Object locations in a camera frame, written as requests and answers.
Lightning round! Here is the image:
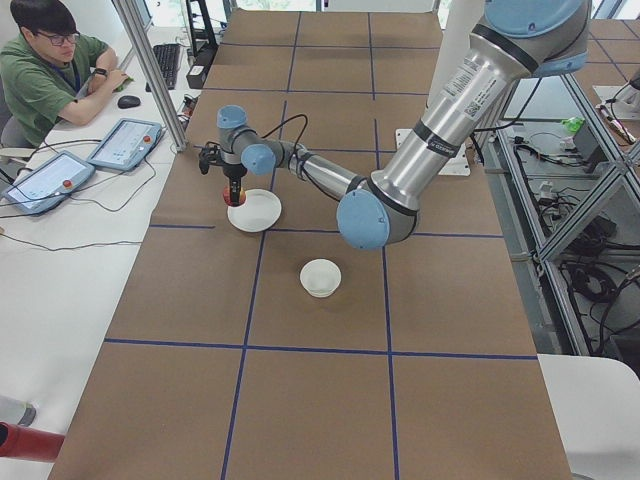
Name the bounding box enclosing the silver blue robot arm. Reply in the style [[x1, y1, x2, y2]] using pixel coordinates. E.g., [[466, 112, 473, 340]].
[[217, 1, 591, 250]]

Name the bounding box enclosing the man in green shirt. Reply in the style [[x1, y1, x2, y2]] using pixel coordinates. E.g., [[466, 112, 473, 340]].
[[1, 1, 129, 148]]

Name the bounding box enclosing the white bowl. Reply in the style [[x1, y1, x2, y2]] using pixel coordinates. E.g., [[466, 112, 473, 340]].
[[299, 259, 342, 298]]

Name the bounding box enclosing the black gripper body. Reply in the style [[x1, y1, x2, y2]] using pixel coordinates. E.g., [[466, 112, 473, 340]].
[[222, 163, 244, 183]]

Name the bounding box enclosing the brown paper table cover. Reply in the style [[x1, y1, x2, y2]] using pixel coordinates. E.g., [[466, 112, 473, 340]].
[[48, 9, 574, 480]]

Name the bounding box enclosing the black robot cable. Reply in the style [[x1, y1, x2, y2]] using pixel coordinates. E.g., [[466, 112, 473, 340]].
[[259, 113, 309, 166]]

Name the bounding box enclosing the aluminium frame rack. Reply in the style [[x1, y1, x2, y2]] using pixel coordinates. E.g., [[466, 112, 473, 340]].
[[483, 76, 639, 360]]

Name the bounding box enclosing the white plate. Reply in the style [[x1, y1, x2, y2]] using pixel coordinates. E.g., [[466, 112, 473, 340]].
[[227, 189, 282, 233]]

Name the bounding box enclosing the black computer mouse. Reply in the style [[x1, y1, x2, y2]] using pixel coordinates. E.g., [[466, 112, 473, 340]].
[[117, 95, 141, 109]]

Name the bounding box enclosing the far teach pendant tablet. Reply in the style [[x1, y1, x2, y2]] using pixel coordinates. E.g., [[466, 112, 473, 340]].
[[86, 118, 163, 172]]

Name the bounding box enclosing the red yellow apple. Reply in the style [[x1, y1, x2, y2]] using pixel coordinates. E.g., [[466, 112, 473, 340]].
[[223, 186, 246, 207]]

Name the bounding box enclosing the near teach pendant tablet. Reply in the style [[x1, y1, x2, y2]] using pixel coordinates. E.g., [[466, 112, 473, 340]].
[[1, 150, 95, 216]]

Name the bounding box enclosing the red cylinder object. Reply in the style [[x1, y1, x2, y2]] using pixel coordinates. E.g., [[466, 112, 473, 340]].
[[1, 422, 65, 463]]

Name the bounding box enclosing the black keyboard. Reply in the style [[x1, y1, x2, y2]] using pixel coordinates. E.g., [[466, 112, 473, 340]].
[[152, 43, 181, 90]]

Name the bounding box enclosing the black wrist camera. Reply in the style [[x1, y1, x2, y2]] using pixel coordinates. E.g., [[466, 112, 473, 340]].
[[198, 142, 222, 175]]

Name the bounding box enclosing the teach pendant tablet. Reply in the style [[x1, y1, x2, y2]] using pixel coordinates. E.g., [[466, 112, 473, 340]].
[[86, 118, 163, 172], [1, 150, 95, 216]]

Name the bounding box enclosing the grey aluminium post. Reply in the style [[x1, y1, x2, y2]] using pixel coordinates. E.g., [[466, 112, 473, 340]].
[[114, 0, 187, 153]]

